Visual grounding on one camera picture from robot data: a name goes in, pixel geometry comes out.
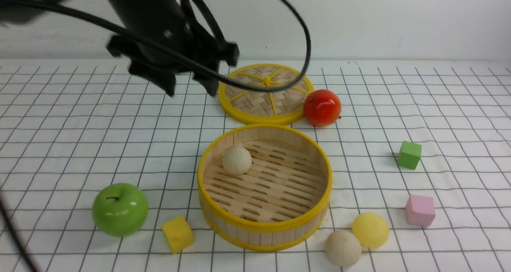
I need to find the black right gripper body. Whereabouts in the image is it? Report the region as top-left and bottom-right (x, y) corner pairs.
(108, 0), (240, 70)

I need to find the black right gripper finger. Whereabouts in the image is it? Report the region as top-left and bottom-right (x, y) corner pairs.
(193, 69), (220, 97)
(129, 62), (176, 97)

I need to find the cream white bun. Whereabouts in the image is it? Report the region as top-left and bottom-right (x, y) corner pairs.
(325, 230), (362, 267)

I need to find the yellow bun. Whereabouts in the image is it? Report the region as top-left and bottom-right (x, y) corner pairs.
(352, 212), (390, 250)

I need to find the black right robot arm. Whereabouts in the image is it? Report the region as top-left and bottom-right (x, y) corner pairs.
(106, 0), (239, 97)

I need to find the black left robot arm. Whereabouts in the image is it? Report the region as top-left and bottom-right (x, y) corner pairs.
(0, 192), (40, 272)

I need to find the woven bamboo steamer lid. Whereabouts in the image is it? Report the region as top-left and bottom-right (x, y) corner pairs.
(218, 64), (314, 126)

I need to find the bamboo steamer tray yellow rim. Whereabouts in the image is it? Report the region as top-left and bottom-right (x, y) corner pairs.
(197, 124), (333, 252)

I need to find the white grid tablecloth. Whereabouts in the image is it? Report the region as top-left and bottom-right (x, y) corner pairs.
(0, 60), (511, 272)

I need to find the red pomegranate fruit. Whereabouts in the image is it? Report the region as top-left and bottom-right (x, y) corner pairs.
(303, 89), (342, 127)

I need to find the green apple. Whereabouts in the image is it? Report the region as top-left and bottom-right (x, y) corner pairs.
(91, 183), (149, 237)

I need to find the yellow foam cube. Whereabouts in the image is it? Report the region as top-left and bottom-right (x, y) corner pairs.
(161, 215), (194, 254)

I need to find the green foam cube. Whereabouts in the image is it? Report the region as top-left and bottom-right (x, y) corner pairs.
(396, 141), (423, 170)

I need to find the pink foam cube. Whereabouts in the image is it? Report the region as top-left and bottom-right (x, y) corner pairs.
(405, 195), (436, 228)

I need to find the black cable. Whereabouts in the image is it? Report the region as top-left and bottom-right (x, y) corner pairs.
(0, 0), (312, 93)

